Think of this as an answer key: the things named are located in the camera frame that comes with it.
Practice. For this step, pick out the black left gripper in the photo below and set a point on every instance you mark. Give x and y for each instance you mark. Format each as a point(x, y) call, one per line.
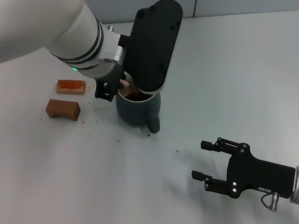
point(115, 75)

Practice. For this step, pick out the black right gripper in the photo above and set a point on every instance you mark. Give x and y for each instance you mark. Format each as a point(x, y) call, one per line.
point(261, 175)

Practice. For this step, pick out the grey ceramic cup with coffee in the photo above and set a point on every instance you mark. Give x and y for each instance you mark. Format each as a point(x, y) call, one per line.
point(135, 112)

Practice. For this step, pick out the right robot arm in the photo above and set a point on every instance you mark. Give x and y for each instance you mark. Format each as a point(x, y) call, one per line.
point(295, 186)

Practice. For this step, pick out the light wooden block stained orange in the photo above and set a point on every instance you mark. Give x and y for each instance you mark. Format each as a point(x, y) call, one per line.
point(72, 87)

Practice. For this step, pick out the brown notched wooden block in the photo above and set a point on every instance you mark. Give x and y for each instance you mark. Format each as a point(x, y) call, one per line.
point(63, 108)

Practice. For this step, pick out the black oblong wrist camera housing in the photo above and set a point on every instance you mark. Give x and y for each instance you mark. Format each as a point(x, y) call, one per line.
point(151, 46)

